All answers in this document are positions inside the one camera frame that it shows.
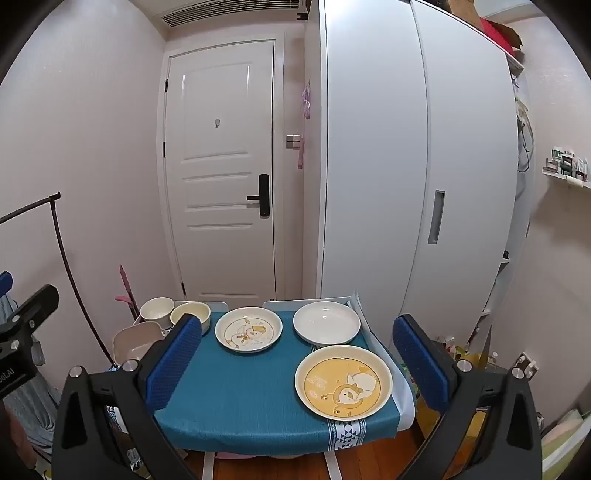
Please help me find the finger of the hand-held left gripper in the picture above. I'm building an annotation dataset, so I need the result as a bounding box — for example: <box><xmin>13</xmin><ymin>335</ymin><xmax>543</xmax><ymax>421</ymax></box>
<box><xmin>0</xmin><ymin>285</ymin><xmax>61</xmax><ymax>343</ymax></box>

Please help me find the cream ceramic bowl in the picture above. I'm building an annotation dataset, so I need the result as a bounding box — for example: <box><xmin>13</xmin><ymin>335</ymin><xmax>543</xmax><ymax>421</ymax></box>
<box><xmin>170</xmin><ymin>302</ymin><xmax>212</xmax><ymax>337</ymax></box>

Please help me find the blue tablecloth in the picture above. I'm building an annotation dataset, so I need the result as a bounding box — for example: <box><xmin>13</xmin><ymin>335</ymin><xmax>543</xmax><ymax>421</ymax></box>
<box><xmin>153</xmin><ymin>323</ymin><xmax>400</xmax><ymax>455</ymax></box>

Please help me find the white wall shelf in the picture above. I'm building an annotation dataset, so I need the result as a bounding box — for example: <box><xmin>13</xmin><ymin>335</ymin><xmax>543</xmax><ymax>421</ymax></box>
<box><xmin>542</xmin><ymin>168</ymin><xmax>591</xmax><ymax>190</ymax></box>

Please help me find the white plate with duck print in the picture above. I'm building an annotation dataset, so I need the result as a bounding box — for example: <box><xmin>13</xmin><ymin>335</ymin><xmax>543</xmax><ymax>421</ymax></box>
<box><xmin>215</xmin><ymin>307</ymin><xmax>283</xmax><ymax>354</ymax></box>

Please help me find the row of small cosmetic boxes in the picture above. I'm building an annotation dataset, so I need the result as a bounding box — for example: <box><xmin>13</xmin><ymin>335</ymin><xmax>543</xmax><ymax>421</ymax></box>
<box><xmin>545</xmin><ymin>146</ymin><xmax>591</xmax><ymax>182</ymax></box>

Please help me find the white air vent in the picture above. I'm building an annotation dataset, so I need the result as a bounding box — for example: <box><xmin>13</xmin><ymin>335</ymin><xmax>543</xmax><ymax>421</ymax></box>
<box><xmin>161</xmin><ymin>0</ymin><xmax>304</xmax><ymax>27</ymax></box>

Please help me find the white door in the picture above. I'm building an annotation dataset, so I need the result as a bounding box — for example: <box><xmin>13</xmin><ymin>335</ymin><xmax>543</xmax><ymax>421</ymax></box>
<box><xmin>164</xmin><ymin>39</ymin><xmax>283</xmax><ymax>302</ymax></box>

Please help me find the yellow bag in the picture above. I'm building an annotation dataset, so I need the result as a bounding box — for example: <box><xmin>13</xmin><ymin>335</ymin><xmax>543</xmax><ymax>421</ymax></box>
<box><xmin>416</xmin><ymin>344</ymin><xmax>491</xmax><ymax>439</ymax></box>

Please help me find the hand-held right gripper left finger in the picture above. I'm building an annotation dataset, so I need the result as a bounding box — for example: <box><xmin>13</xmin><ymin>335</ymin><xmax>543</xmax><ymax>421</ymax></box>
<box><xmin>51</xmin><ymin>314</ymin><xmax>204</xmax><ymax>480</ymax></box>

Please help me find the beige plastic basin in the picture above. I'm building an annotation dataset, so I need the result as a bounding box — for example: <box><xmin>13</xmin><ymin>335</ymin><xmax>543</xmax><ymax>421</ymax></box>
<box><xmin>113</xmin><ymin>320</ymin><xmax>163</xmax><ymax>365</ymax></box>

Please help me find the white ceramic cup bowl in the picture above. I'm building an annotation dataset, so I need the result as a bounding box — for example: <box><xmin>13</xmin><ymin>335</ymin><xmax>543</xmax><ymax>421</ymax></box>
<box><xmin>139</xmin><ymin>298</ymin><xmax>175</xmax><ymax>324</ymax></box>

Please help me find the pink hanging ornament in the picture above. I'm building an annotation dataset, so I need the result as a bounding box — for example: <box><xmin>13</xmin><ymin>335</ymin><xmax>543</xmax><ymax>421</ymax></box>
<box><xmin>295</xmin><ymin>80</ymin><xmax>313</xmax><ymax>169</ymax></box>

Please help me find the cardboard box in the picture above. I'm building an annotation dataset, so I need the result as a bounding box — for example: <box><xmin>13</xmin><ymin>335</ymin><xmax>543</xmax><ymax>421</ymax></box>
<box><xmin>448</xmin><ymin>0</ymin><xmax>525</xmax><ymax>51</ymax></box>

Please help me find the plain white plate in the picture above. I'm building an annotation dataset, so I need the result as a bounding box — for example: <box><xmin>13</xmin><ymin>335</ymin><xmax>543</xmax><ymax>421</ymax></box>
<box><xmin>293</xmin><ymin>301</ymin><xmax>362</xmax><ymax>348</ymax></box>

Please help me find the red box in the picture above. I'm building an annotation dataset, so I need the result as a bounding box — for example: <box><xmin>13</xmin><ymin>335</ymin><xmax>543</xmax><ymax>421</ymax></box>
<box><xmin>479</xmin><ymin>17</ymin><xmax>514</xmax><ymax>55</ymax></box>

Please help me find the white wardrobe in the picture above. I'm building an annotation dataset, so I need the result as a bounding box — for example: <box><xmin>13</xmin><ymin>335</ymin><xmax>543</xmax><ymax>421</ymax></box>
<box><xmin>304</xmin><ymin>0</ymin><xmax>528</xmax><ymax>344</ymax></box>

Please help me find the yellow plate with duck print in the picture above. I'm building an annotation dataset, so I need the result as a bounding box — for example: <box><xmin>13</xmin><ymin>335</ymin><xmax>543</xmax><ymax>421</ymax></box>
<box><xmin>294</xmin><ymin>344</ymin><xmax>393</xmax><ymax>421</ymax></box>

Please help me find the black door lock handle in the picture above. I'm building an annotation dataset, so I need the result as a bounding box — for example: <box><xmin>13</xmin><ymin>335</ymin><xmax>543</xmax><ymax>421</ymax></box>
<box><xmin>246</xmin><ymin>174</ymin><xmax>271</xmax><ymax>218</ymax></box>

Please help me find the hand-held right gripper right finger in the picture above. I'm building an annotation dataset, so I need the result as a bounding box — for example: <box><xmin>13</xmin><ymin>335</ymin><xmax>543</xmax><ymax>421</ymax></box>
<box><xmin>392</xmin><ymin>314</ymin><xmax>543</xmax><ymax>480</ymax></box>

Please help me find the pink broom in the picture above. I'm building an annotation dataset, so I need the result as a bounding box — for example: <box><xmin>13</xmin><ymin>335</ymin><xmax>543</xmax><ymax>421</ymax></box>
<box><xmin>119</xmin><ymin>264</ymin><xmax>139</xmax><ymax>324</ymax></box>

